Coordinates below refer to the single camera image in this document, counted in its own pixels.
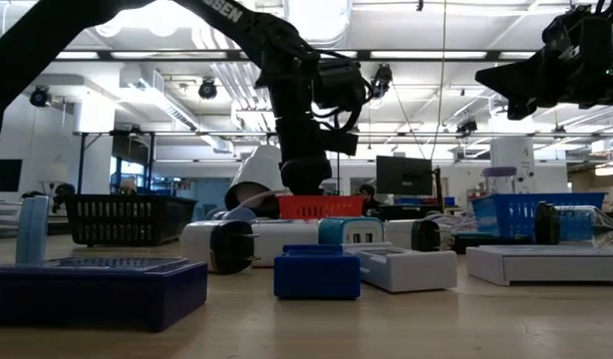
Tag black ceiling light rail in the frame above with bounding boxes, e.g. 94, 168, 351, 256
0, 48, 613, 63

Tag large white black-faced charger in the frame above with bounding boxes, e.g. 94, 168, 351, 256
179, 218, 261, 276

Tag coiled white cable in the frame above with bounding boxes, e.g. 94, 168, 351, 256
419, 207, 482, 236

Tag small white black-faced charger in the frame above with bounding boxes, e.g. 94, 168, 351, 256
384, 218, 443, 252

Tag teal charger with USB ports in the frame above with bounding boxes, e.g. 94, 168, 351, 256
317, 215, 386, 246

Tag blue digital clock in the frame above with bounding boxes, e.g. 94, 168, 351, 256
273, 243, 362, 301

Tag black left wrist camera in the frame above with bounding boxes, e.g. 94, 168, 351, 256
313, 58, 368, 115

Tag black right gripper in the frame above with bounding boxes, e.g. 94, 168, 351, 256
474, 0, 613, 122

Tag black ceiling spotlight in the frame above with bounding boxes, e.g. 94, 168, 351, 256
28, 85, 53, 109
455, 117, 479, 137
368, 63, 395, 101
197, 77, 219, 101

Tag white digital clock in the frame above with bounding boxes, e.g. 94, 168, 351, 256
356, 244, 459, 294
464, 243, 613, 287

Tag light blue sand timer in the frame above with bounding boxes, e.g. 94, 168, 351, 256
15, 194, 51, 266

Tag pale purple sand timer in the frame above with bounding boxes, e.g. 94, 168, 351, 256
481, 166, 518, 195

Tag white cylindrical lamp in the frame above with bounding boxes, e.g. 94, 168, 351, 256
222, 144, 290, 219

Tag navy digital clock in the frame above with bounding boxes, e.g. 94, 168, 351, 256
0, 255, 209, 334

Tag black computer monitor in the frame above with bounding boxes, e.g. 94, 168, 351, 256
375, 155, 434, 197

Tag black metal rack frame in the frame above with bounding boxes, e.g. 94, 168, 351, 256
75, 129, 343, 196

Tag blue plastic basket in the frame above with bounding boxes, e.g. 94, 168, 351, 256
469, 191, 607, 241

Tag red plastic basket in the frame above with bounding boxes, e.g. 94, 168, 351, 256
277, 194, 365, 221

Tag black plastic basket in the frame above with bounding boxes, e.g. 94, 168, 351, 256
64, 193, 198, 248

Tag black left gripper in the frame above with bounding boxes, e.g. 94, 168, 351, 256
274, 115, 360, 196

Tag silver ventilation duct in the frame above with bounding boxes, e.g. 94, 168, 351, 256
284, 0, 353, 51

